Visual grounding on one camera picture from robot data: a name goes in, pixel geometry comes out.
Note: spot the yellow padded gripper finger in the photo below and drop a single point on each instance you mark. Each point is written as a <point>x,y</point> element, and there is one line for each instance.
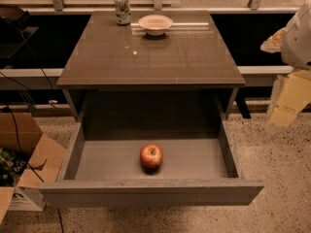
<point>290,95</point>
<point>273,43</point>

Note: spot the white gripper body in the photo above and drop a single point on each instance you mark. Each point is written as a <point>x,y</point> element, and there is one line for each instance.
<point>297,39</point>

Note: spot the red apple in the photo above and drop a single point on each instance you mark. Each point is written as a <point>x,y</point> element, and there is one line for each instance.
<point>151,156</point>

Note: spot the grey cabinet with glossy counter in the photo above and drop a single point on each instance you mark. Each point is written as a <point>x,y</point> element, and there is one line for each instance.
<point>191,54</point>

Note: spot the grey open top drawer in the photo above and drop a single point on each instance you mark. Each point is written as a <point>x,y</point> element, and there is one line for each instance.
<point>102,167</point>

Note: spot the white bowl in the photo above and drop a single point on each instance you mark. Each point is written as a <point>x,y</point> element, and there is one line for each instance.
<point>155,25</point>

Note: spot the black device on shelf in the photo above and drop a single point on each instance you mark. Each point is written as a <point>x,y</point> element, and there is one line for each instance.
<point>14,16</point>

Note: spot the open cardboard box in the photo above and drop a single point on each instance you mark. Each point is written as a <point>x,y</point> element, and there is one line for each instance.
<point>28,158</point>

